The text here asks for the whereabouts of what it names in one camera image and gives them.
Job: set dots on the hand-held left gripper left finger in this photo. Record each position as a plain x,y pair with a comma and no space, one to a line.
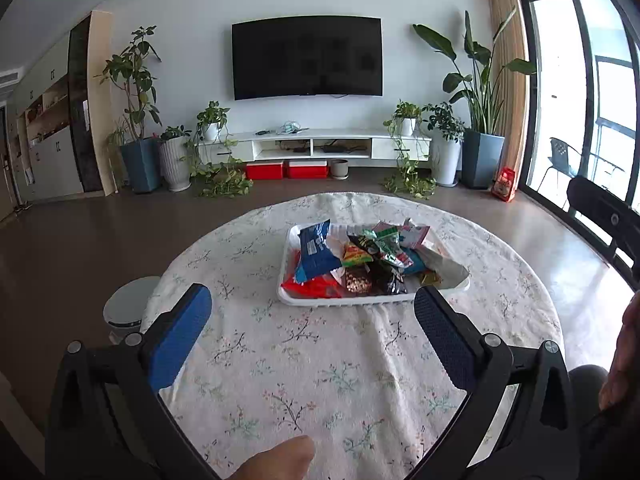
180,340

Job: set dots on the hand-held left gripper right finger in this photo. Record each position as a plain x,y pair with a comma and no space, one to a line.
442,335

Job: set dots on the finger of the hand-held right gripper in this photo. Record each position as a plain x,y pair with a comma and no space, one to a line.
600,210

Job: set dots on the black snack packet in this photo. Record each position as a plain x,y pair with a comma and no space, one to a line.
387,277

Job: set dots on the white plastic tray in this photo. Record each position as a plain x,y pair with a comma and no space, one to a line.
350,301

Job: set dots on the brown patterned snack packet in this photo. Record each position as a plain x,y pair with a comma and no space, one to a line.
357,281

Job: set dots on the pink snack packet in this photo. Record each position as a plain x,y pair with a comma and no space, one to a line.
415,236

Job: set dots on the green snack packet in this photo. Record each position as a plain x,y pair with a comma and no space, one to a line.
390,245

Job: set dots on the dark blue snack packet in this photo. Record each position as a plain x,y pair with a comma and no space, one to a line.
315,252

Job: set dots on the person's right hand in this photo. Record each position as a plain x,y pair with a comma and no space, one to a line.
625,360

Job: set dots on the person's left hand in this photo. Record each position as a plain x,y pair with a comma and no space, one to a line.
280,460

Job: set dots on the balcony table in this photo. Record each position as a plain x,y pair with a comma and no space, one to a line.
605,162

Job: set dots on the black balcony chair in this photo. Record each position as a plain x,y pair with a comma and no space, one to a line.
562,157

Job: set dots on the white round trash can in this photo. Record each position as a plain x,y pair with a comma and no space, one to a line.
125,305

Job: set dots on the red bag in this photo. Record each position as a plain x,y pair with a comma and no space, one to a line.
504,185

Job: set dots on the floral tablecloth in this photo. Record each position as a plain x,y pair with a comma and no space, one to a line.
325,360

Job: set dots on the black framed glass door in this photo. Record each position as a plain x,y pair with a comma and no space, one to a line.
585,85

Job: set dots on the broad-leaf plant in square blue pot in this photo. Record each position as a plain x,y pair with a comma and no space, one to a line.
482,160

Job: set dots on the black fabric chair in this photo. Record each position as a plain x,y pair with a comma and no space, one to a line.
587,385

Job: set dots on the bushy plant in tall white pot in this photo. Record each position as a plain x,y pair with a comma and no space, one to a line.
445,160

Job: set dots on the plant in white ribbed pot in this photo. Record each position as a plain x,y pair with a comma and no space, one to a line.
175,165

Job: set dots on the beige curtain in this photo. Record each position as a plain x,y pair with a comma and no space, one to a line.
507,60

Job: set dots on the leafy tree in blue pot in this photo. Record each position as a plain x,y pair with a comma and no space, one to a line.
140,165

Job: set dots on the red storage box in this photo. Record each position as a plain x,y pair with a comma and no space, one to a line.
307,170
265,171

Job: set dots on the white television stand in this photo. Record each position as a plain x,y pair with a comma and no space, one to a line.
395,147

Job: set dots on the small grey empty pot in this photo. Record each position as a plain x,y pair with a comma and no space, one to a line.
339,169

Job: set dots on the trailing pothos in white pot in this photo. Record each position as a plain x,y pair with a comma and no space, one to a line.
212,130
407,125

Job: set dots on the black set-top box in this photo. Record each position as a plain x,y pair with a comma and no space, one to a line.
337,149

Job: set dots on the wooden wall cabinet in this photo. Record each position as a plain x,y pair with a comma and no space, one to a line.
55,150

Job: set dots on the black wall television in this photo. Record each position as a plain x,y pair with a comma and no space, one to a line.
307,57

